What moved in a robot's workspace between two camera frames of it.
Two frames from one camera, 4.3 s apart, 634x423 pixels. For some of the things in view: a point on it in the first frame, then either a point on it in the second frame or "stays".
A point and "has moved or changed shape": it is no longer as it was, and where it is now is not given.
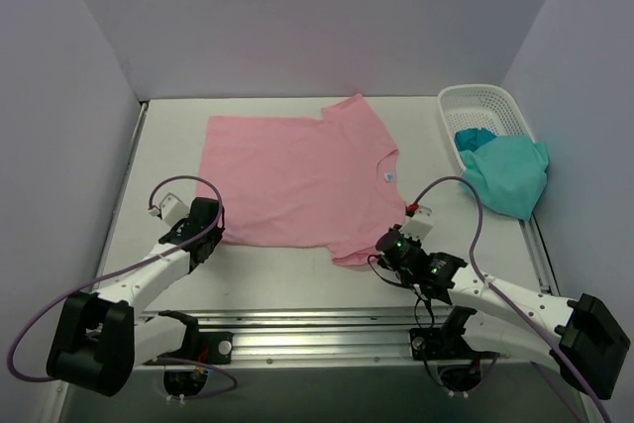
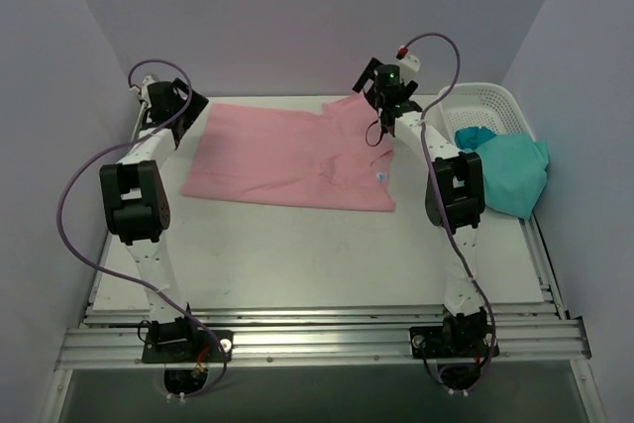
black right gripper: [388, 238] -> [364, 78]
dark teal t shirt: [471, 138] stays
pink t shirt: [292, 180] has moved or changed shape
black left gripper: [207, 243] -> [193, 104]
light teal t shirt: [509, 174] stays
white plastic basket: [490, 107] stays
